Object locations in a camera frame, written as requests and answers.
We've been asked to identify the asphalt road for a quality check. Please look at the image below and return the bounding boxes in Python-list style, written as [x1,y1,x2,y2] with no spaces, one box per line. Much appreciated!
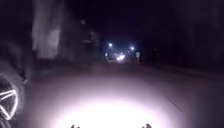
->
[0,61,224,128]

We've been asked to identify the pale building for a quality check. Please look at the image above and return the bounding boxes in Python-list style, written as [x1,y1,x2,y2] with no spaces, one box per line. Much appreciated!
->
[31,0,84,63]

